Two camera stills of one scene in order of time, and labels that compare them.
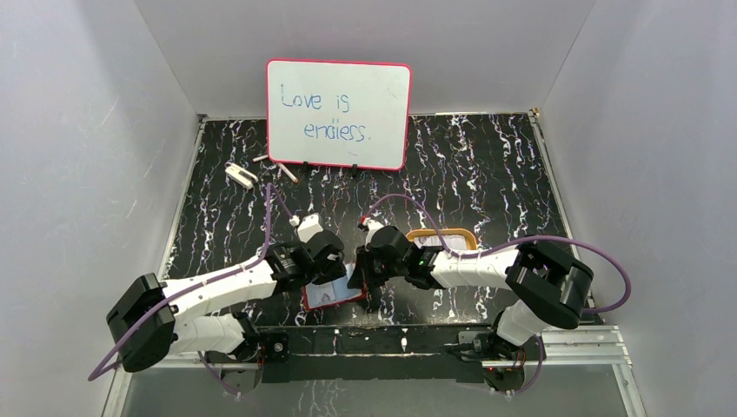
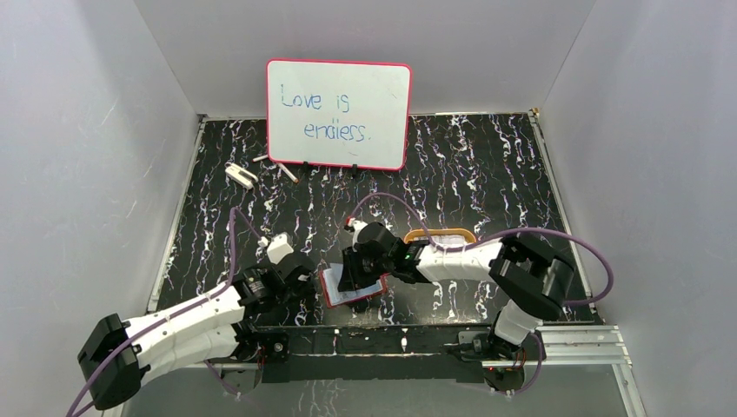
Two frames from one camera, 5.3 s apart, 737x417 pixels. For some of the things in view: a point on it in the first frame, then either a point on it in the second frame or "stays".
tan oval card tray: x=412 y=234 stays
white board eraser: x=241 y=175 stays
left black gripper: x=335 y=268 to x=298 y=274
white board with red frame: x=338 y=113 stays
